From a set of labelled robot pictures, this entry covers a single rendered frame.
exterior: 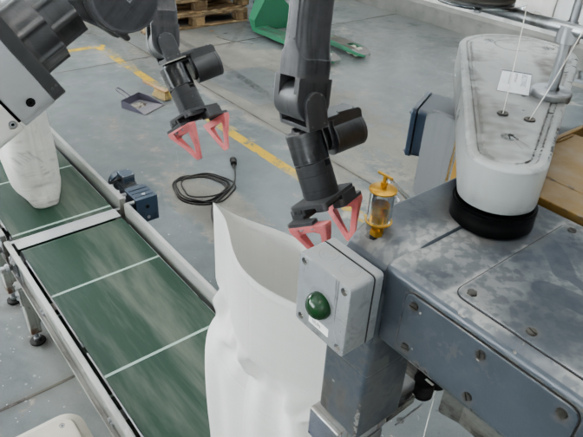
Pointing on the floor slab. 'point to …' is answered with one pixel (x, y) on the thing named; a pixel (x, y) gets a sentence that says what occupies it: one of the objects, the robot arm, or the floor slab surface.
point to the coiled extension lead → (210, 195)
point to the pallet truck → (264, 20)
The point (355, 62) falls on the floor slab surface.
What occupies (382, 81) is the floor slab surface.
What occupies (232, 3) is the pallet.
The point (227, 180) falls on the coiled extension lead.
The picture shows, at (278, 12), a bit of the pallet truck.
